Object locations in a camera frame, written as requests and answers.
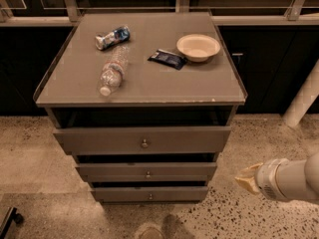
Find grey drawer cabinet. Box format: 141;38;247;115
34;13;247;194

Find grey bottom drawer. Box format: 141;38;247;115
93;186;208;203

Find clear plastic water bottle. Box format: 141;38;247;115
99;45;130;97

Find grey drawer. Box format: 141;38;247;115
93;186;208;203
76;162;216;182
54;126;230;155

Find crushed blue soda can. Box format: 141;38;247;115
95;26;131;51

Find black caster wheel base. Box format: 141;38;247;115
0;207;24;239

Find dark blue snack packet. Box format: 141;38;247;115
149;49;187;70

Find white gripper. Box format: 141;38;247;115
235;158;287;201

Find white paper bowl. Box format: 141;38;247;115
176;34;221;63

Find white diagonal post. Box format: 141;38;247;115
283;60;319;127

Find grey top drawer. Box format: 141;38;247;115
54;126;230;155

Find metal window frame rail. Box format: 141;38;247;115
0;0;319;26

